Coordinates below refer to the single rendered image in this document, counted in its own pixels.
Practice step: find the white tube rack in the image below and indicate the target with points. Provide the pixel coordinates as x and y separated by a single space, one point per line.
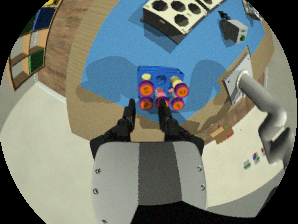
254 16

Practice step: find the blue mat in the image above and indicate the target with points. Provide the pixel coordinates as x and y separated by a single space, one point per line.
124 42

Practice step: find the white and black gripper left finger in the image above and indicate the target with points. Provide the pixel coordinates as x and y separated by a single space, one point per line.
120 132

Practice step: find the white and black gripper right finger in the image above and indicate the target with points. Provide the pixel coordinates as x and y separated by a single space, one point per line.
172 130

